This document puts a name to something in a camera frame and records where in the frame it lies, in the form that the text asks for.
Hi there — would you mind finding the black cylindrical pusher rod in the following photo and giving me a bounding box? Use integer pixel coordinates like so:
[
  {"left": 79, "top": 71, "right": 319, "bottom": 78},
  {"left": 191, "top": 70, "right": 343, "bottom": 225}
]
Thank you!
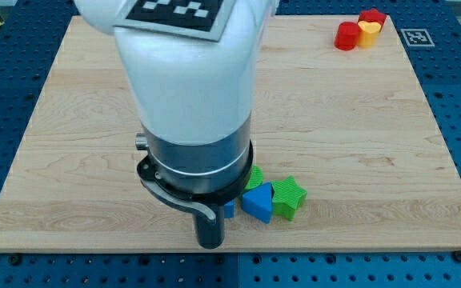
[{"left": 194, "top": 204, "right": 225, "bottom": 249}]

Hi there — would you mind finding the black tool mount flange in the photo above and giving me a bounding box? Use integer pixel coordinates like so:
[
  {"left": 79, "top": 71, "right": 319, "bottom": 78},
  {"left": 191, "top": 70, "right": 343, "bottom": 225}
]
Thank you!
[{"left": 137, "top": 143, "right": 254, "bottom": 222}]

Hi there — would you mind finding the blue cube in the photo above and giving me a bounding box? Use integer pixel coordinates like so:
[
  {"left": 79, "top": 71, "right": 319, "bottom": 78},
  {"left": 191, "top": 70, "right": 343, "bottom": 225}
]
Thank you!
[{"left": 223, "top": 200, "right": 235, "bottom": 218}]

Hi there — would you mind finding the fiducial marker on arm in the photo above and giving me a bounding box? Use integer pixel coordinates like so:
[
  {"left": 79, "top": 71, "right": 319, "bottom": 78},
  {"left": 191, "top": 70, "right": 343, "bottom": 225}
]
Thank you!
[{"left": 114, "top": 0, "right": 235, "bottom": 42}]

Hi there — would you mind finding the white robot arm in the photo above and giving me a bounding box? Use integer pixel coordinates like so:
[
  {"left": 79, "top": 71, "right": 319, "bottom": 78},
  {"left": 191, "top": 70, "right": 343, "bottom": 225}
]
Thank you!
[{"left": 74, "top": 0, "right": 279, "bottom": 249}]

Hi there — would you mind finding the green circle block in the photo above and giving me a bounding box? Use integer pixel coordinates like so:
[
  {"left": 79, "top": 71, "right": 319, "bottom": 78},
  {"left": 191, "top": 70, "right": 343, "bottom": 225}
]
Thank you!
[{"left": 245, "top": 165, "right": 263, "bottom": 191}]

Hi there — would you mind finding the blue triangle block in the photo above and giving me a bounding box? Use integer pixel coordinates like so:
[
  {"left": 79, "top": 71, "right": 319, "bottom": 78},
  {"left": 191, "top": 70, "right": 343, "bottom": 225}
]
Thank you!
[{"left": 242, "top": 182, "right": 273, "bottom": 224}]

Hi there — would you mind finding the green star block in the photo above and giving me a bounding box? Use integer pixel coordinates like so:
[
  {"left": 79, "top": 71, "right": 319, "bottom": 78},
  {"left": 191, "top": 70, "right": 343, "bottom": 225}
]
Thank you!
[{"left": 271, "top": 175, "right": 307, "bottom": 221}]

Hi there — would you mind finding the wooden board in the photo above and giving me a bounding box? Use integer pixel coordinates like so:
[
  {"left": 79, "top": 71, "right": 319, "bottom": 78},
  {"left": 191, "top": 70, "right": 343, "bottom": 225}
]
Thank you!
[{"left": 0, "top": 16, "right": 461, "bottom": 254}]

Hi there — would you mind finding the red cylinder block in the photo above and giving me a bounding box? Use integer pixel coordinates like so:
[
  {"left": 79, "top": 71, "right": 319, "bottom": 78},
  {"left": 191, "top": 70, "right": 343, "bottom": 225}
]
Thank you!
[{"left": 334, "top": 22, "right": 360, "bottom": 51}]

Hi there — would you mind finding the yellow heart block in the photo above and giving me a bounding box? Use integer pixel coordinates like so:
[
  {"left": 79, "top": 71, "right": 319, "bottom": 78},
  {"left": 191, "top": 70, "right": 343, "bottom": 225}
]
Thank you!
[{"left": 357, "top": 21, "right": 382, "bottom": 49}]

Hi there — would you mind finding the red star block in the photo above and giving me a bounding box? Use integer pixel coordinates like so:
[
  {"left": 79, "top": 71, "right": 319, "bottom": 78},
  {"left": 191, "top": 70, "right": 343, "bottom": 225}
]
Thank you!
[{"left": 358, "top": 8, "right": 387, "bottom": 32}]

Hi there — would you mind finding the fiducial marker on table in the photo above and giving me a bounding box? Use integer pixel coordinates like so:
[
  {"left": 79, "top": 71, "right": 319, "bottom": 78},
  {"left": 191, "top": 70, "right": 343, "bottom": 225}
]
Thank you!
[{"left": 401, "top": 28, "right": 435, "bottom": 47}]

